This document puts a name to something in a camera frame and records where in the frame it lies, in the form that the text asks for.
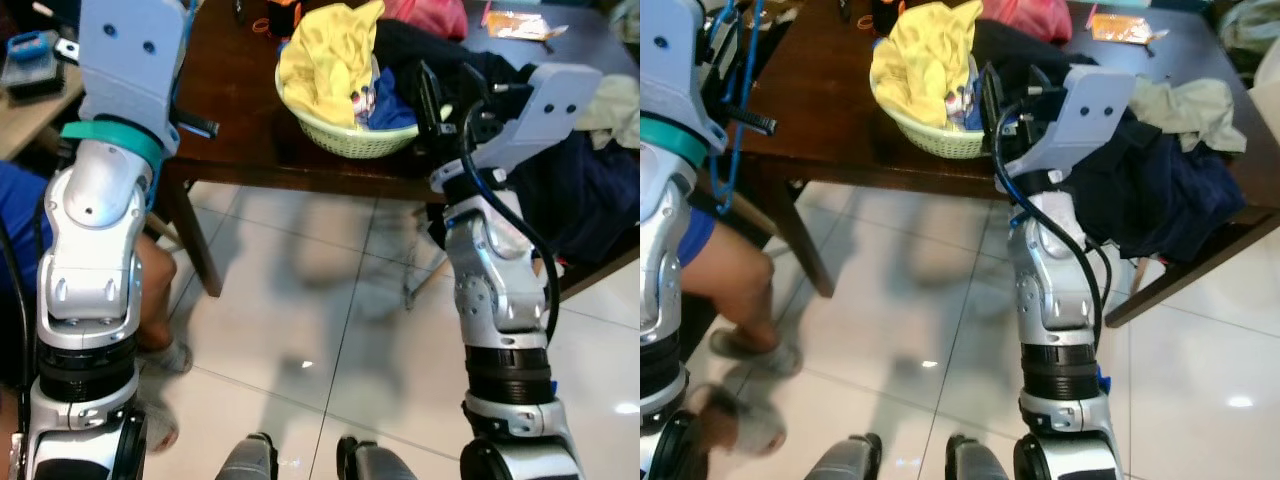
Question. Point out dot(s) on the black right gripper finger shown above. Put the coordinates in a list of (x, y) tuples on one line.
[(430, 100), (476, 82), (1039, 82), (995, 100)]

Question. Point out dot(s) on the yellow shirt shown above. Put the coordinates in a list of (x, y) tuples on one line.
[(330, 60), (925, 60)]

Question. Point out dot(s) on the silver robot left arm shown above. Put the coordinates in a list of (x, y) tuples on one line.
[(95, 250), (665, 260)]

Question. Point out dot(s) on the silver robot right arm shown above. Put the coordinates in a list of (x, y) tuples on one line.
[(1060, 300), (500, 300)]

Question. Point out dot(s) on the dark brown wooden table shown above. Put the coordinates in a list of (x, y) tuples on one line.
[(240, 120), (830, 130)]

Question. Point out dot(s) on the plain black garment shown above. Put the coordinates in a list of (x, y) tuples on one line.
[(400, 45), (1010, 45)]

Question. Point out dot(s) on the pink plastic bag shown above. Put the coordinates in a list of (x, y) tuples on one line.
[(430, 15), (1030, 18)]

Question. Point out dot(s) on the light green plastic basket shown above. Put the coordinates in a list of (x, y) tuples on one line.
[(940, 142), (350, 140)]

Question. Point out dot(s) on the orange printed packet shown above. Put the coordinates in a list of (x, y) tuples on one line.
[(525, 25), (1125, 28)]

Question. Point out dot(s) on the navy blue garment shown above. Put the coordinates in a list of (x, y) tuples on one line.
[(1160, 200), (590, 200)]

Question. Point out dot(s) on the person in blue shorts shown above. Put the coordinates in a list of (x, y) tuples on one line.
[(160, 290), (730, 270)]

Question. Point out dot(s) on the light wooden desk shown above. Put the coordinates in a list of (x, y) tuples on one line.
[(40, 110)]

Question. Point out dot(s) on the camouflage garment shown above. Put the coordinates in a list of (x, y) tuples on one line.
[(1250, 25)]

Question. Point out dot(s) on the white plastic chair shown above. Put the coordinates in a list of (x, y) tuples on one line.
[(1268, 90)]

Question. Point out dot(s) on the grey robot left leg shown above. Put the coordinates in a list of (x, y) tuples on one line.
[(845, 460), (248, 460)]

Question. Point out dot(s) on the grey robot leg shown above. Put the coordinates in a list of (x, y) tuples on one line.
[(380, 462), (248, 460), (845, 460), (980, 462)]

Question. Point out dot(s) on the grey robot right leg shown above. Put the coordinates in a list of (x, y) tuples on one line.
[(980, 462), (380, 462)]

